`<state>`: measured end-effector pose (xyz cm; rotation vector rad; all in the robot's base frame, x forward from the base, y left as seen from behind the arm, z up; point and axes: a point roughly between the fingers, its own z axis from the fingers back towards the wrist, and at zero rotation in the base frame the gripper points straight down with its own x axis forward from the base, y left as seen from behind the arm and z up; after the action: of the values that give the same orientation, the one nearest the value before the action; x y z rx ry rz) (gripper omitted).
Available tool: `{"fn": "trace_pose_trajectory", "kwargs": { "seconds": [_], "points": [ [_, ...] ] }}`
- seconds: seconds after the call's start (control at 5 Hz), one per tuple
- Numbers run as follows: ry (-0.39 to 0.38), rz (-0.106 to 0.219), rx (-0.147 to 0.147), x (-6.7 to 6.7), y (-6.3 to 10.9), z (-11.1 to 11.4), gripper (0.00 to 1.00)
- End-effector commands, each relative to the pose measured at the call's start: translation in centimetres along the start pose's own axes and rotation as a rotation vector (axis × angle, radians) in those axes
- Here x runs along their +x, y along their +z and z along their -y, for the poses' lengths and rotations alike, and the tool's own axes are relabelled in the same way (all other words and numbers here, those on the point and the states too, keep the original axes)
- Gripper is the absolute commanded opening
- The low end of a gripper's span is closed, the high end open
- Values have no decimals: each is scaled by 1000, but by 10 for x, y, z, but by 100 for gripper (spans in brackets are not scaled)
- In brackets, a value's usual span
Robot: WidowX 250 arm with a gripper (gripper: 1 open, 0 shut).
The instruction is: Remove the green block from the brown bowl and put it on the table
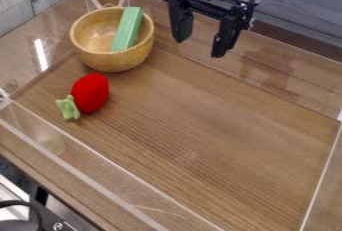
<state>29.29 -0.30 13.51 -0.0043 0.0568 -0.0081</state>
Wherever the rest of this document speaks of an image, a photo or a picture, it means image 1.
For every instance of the red plush strawberry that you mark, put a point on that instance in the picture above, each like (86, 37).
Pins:
(87, 97)

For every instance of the green rectangular block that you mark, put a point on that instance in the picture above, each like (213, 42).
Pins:
(127, 28)

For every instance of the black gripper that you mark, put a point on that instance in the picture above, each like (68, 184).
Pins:
(241, 9)

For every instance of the brown wooden bowl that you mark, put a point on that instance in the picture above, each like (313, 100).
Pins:
(92, 34)

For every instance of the black table leg bracket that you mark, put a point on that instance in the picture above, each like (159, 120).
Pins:
(52, 222)

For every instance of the clear acrylic tray wall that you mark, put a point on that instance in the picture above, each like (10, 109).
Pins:
(206, 145)

